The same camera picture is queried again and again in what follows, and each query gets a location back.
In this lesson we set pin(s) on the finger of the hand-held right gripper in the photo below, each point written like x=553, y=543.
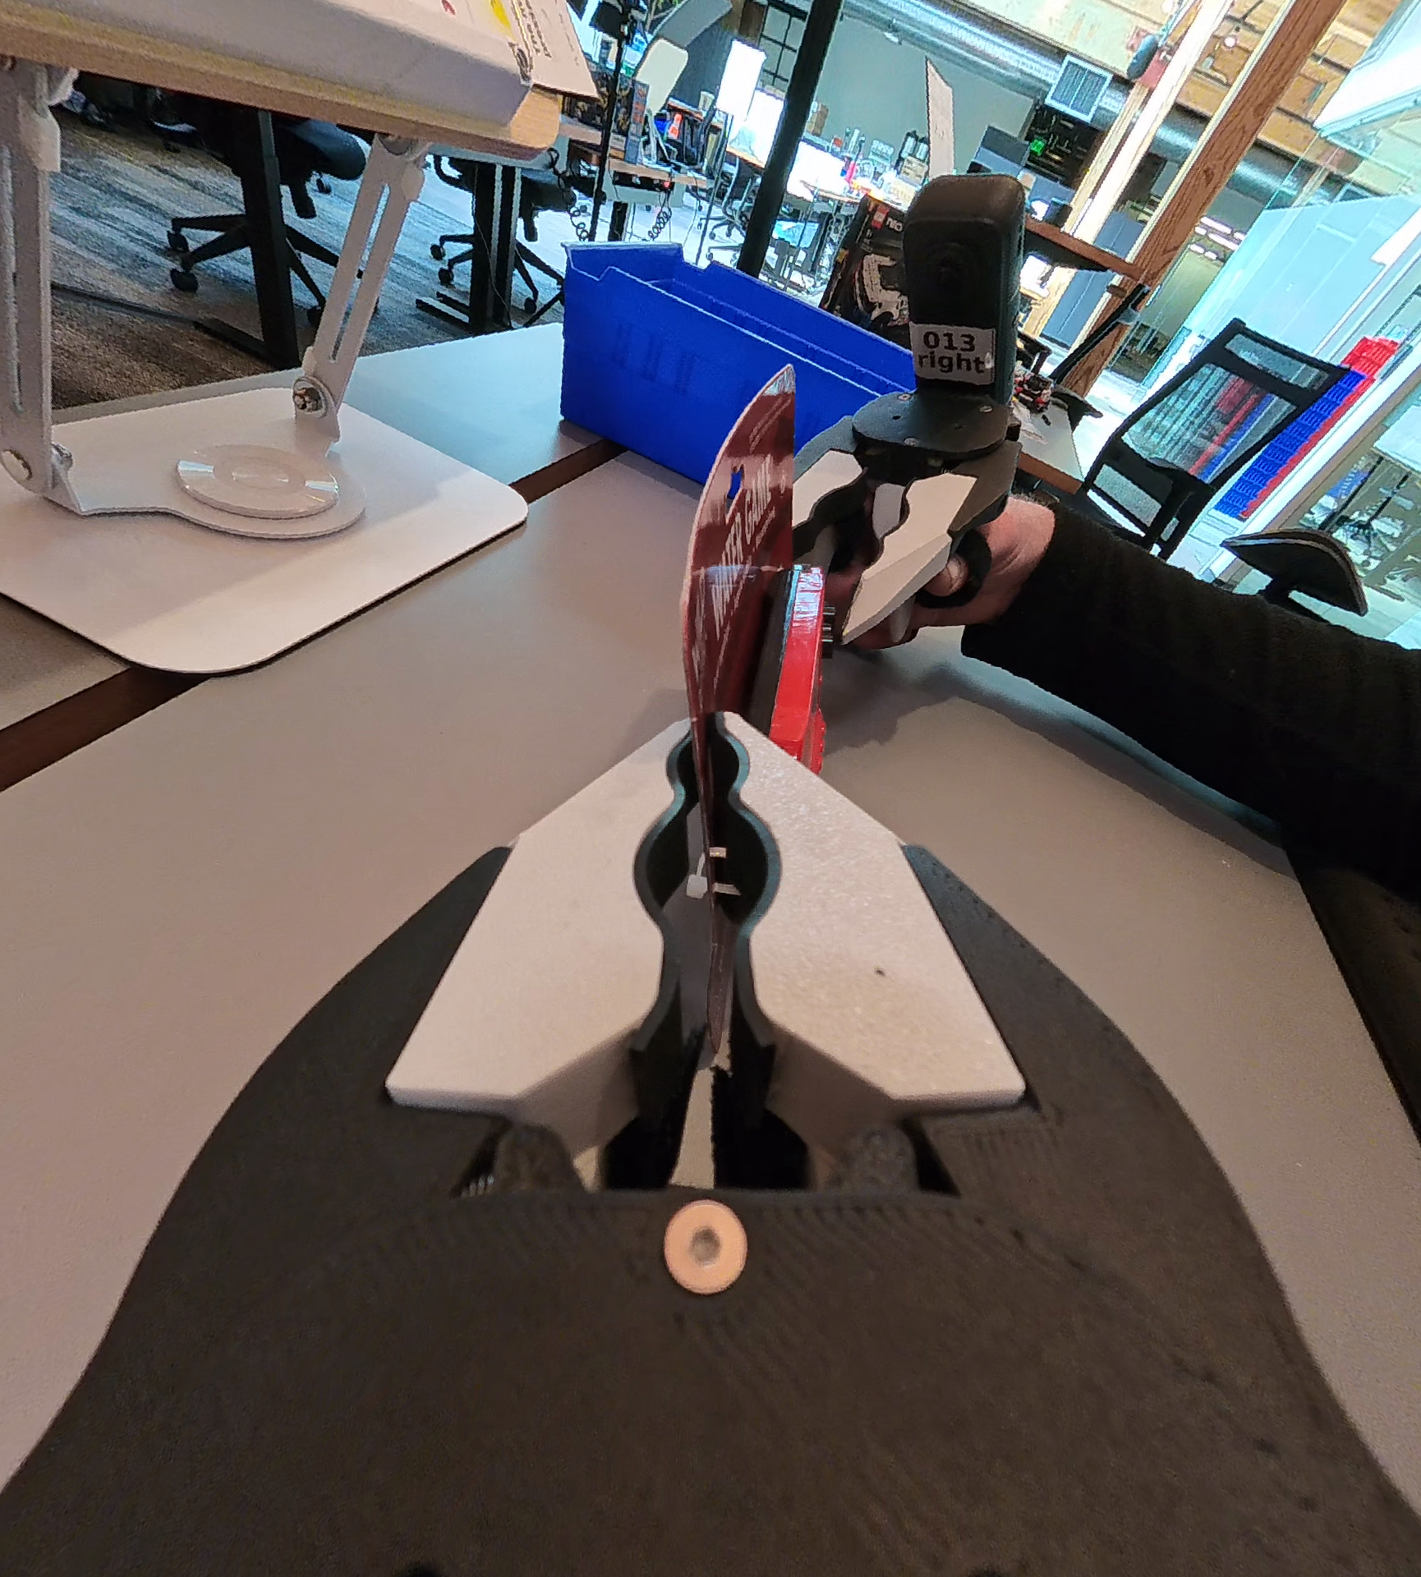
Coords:
x=834, y=487
x=921, y=543

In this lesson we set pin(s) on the metal vent grille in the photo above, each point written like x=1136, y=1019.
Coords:
x=1080, y=86

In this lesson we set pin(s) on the person's right forearm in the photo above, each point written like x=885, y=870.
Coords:
x=1253, y=702

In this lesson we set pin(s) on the wooden post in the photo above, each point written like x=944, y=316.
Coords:
x=1228, y=149

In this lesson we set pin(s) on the black printed box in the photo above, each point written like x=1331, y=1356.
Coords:
x=865, y=265

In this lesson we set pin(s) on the person's right hand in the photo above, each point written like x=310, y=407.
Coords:
x=1019, y=554

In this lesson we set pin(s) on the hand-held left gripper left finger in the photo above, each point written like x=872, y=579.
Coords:
x=538, y=973

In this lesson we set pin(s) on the slim black chair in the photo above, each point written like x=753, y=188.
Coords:
x=1100, y=333

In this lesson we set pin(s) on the tan cardboard panel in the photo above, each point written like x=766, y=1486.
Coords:
x=941, y=117

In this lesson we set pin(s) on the red handheld toy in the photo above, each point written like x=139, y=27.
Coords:
x=735, y=530

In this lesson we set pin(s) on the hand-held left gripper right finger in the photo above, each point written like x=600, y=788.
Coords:
x=872, y=973

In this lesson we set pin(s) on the black office chair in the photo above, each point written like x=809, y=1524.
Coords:
x=316, y=155

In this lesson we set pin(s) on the black pole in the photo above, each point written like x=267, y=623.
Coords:
x=791, y=136

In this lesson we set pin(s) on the wooden stand top board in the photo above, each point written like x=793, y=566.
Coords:
x=168, y=81

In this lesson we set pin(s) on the black mesh back chair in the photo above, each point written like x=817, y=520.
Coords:
x=1203, y=413

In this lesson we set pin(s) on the black chair armrest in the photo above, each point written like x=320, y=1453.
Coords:
x=1297, y=569

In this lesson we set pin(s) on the blue plastic bin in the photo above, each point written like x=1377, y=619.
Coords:
x=661, y=357

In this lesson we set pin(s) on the wooden side table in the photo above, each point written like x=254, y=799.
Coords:
x=1051, y=451

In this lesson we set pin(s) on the stack of blue red crates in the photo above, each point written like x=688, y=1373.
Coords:
x=1327, y=407

